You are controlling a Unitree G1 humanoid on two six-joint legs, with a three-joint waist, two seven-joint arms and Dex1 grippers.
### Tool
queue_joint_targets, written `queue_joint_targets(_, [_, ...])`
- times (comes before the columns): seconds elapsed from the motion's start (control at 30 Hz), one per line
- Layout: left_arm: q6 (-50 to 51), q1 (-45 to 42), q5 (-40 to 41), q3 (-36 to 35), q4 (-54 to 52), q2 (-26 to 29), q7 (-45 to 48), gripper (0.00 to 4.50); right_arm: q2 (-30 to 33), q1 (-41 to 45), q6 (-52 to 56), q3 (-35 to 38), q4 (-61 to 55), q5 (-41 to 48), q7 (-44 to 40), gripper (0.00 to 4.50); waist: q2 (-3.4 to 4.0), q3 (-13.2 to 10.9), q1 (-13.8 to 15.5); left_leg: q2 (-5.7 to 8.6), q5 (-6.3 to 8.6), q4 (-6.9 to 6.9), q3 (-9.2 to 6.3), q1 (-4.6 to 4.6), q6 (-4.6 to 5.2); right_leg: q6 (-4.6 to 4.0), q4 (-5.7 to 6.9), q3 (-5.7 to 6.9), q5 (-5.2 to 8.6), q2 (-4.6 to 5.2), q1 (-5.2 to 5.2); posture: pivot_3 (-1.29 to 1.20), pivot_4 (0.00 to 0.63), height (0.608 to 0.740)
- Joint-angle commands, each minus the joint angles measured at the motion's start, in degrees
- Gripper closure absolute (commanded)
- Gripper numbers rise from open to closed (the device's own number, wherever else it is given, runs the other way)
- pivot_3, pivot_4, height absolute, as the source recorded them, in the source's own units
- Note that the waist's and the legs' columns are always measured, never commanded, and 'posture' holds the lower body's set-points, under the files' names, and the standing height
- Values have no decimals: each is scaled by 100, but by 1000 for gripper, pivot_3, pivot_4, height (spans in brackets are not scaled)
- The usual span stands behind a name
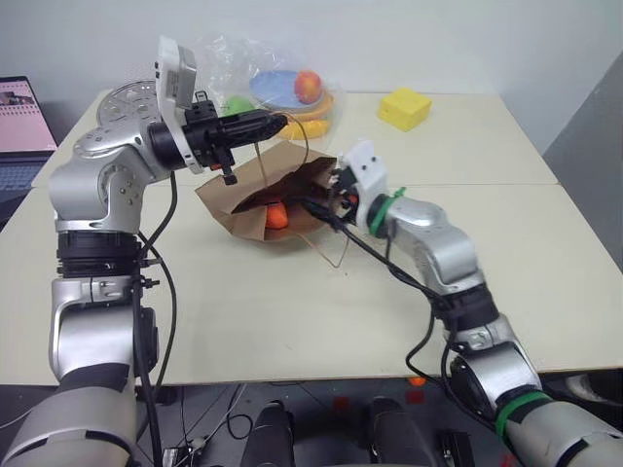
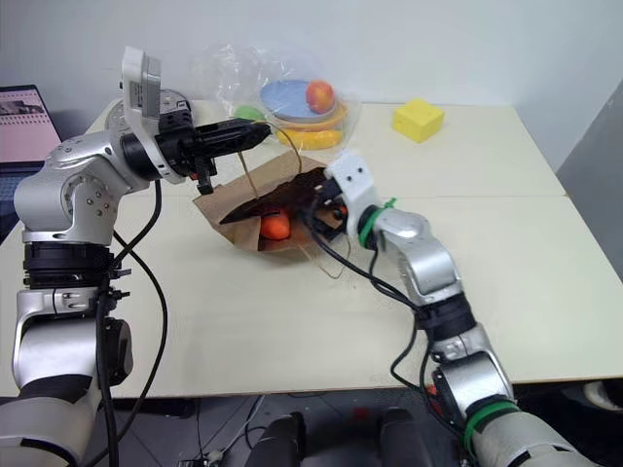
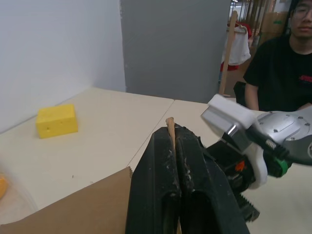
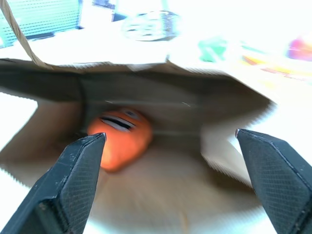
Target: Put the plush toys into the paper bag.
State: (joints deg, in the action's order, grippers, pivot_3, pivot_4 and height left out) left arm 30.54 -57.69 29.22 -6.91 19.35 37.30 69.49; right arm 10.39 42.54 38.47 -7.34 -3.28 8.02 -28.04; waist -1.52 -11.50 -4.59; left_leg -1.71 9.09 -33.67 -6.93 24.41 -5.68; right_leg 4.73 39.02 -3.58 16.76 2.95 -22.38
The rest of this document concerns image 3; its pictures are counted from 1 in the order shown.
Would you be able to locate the ribbed black finger of the right gripper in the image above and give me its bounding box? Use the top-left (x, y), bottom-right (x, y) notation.
top-left (237, 192), bottom-right (261, 223)

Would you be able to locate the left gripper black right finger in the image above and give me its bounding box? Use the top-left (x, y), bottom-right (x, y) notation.
top-left (174, 126), bottom-right (251, 234)

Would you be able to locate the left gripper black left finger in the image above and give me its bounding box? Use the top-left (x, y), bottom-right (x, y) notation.
top-left (125, 128), bottom-right (181, 234)

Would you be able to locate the brown cardboard piece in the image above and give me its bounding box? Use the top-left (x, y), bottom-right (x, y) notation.
top-left (0, 117), bottom-right (182, 234)

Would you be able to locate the yellow cheese plush toy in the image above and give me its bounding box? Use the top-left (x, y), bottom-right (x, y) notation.
top-left (36, 103), bottom-right (79, 140)

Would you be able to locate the round yellow plush toy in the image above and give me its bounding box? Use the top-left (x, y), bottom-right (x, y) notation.
top-left (0, 172), bottom-right (9, 200)

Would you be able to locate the black chair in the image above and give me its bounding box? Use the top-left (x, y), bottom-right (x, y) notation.
top-left (233, 81), bottom-right (247, 108)

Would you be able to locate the person in black t-shirt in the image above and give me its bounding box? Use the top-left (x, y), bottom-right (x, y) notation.
top-left (243, 0), bottom-right (312, 113)

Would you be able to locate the wooden clothes rack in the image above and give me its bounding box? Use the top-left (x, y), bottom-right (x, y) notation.
top-left (218, 10), bottom-right (239, 98)

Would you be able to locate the white hanging cloth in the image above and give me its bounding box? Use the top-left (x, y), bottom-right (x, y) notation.
top-left (221, 23), bottom-right (252, 66)

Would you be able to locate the grey partition panel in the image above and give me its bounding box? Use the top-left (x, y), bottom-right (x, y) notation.
top-left (120, 0), bottom-right (231, 104)

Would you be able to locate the brown cardboard box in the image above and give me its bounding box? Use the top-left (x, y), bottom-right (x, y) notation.
top-left (259, 11), bottom-right (289, 45)

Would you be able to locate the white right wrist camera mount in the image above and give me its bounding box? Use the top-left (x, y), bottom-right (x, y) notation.
top-left (200, 94), bottom-right (269, 190)

